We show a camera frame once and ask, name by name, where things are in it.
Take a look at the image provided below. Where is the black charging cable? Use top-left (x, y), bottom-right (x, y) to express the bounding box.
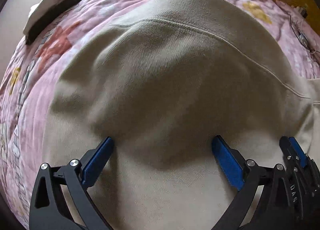
top-left (290, 7), bottom-right (320, 55)

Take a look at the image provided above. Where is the pink patterned bed quilt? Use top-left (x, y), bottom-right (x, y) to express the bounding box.
top-left (1, 0), bottom-right (319, 229)

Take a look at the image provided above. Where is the beige zip hoodie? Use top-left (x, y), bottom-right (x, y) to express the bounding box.
top-left (42, 0), bottom-right (319, 229)

